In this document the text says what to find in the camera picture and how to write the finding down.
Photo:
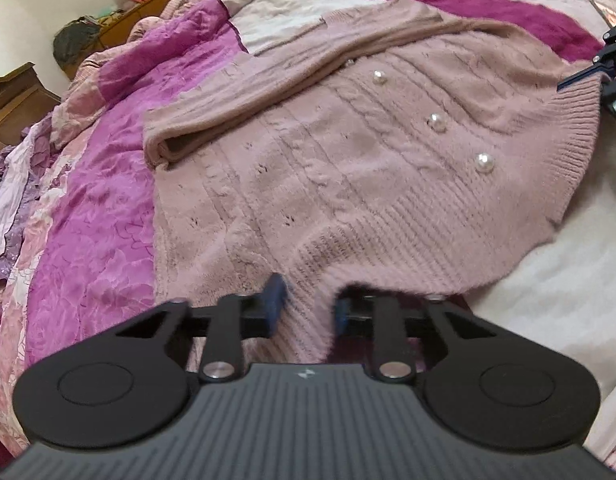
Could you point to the wooden headboard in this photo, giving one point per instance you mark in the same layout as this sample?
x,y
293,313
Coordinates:
x,y
24,100

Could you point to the dark green bag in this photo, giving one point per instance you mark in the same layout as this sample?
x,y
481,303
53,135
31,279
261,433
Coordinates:
x,y
75,37

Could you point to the magenta white patchwork blanket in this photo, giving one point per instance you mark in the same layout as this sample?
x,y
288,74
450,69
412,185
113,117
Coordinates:
x,y
79,402

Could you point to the lilac floral pillow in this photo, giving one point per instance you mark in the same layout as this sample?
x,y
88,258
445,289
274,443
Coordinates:
x,y
23,168

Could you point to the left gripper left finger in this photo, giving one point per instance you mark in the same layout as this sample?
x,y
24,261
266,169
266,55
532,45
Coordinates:
x,y
222,326

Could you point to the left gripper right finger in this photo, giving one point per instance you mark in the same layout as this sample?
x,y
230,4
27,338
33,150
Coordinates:
x,y
396,336

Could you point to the pink knit cardigan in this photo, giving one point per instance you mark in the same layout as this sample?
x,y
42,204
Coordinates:
x,y
394,146

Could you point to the wooden side cabinet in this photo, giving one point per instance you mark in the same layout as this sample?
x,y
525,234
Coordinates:
x,y
111,35

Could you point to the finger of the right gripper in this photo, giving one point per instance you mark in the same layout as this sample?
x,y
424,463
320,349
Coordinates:
x,y
607,68

